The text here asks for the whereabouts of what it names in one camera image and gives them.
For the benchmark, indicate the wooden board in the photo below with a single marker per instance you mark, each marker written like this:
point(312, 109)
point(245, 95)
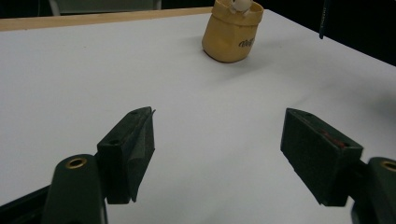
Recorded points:
point(93, 19)

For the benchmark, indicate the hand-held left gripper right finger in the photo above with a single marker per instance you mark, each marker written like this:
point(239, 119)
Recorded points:
point(320, 155)

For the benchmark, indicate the grey panel with white frame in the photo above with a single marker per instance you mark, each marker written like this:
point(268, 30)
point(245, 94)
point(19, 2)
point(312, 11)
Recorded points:
point(106, 5)

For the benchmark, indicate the tan pen holder with bear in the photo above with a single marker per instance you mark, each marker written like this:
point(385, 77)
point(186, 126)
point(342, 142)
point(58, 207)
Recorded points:
point(227, 37)

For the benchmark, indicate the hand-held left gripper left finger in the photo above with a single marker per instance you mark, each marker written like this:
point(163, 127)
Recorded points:
point(124, 155)

